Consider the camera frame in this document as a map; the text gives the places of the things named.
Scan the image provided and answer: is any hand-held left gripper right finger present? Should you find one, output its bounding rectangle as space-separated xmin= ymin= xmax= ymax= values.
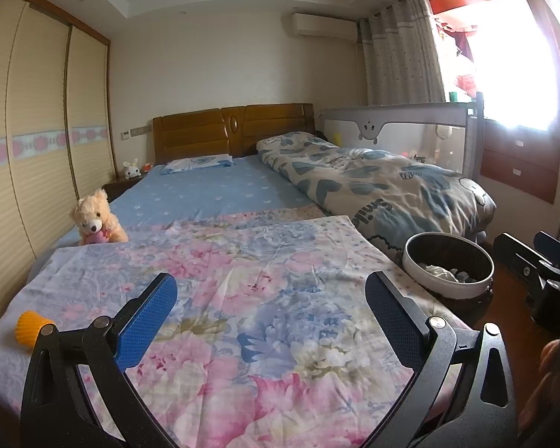
xmin=361 ymin=271 xmax=528 ymax=448

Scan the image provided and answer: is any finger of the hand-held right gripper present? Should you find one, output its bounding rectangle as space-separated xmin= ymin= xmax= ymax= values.
xmin=533 ymin=230 xmax=560 ymax=275
xmin=493 ymin=232 xmax=560 ymax=306

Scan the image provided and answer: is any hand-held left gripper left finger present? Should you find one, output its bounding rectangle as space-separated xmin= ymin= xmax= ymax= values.
xmin=21 ymin=272 xmax=178 ymax=448

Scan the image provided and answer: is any white round bin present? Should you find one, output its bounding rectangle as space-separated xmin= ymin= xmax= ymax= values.
xmin=402 ymin=232 xmax=495 ymax=302

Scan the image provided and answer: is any white tissue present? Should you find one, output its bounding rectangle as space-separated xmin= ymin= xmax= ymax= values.
xmin=424 ymin=264 xmax=460 ymax=283

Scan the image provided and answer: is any person's right hand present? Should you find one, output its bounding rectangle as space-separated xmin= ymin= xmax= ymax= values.
xmin=518 ymin=338 xmax=560 ymax=436

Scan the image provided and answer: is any red brown drawer chest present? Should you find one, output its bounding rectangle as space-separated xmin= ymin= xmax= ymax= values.
xmin=480 ymin=116 xmax=560 ymax=205

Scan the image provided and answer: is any pink floral sheet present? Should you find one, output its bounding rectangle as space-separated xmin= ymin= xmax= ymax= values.
xmin=0 ymin=208 xmax=477 ymax=448

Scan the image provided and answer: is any beige teddy bear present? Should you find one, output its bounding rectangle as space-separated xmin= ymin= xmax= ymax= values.
xmin=70 ymin=189 xmax=129 ymax=246

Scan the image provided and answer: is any short orange foam net sleeve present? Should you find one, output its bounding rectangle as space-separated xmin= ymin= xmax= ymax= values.
xmin=16 ymin=310 xmax=57 ymax=348

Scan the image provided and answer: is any dark wooden nightstand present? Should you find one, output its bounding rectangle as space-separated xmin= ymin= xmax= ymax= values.
xmin=102 ymin=175 xmax=145 ymax=202

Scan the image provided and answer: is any heart printed quilt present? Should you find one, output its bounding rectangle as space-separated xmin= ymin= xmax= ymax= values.
xmin=256 ymin=131 xmax=498 ymax=250

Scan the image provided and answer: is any blue dotted bed sheet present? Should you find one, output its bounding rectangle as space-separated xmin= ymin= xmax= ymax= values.
xmin=51 ymin=154 xmax=327 ymax=248

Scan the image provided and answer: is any blue printed pillow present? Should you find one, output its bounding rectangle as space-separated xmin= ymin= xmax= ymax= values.
xmin=160 ymin=153 xmax=236 ymax=175

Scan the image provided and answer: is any wooden headboard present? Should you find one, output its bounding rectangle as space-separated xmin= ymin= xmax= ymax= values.
xmin=152 ymin=103 xmax=316 ymax=166

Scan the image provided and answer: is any bright window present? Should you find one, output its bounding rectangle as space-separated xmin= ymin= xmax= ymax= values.
xmin=429 ymin=0 xmax=560 ymax=131

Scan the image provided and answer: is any grey patterned curtain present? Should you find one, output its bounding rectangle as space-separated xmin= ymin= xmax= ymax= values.
xmin=357 ymin=0 xmax=449 ymax=106

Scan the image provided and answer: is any beige sliding door wardrobe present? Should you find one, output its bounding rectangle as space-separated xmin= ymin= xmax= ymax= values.
xmin=0 ymin=0 xmax=117 ymax=341

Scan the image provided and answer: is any white air conditioner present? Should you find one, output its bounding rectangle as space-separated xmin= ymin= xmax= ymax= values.
xmin=290 ymin=12 xmax=358 ymax=41

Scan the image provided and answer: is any grey bed guard rail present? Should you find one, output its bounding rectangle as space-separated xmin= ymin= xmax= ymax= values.
xmin=318 ymin=93 xmax=485 ymax=180

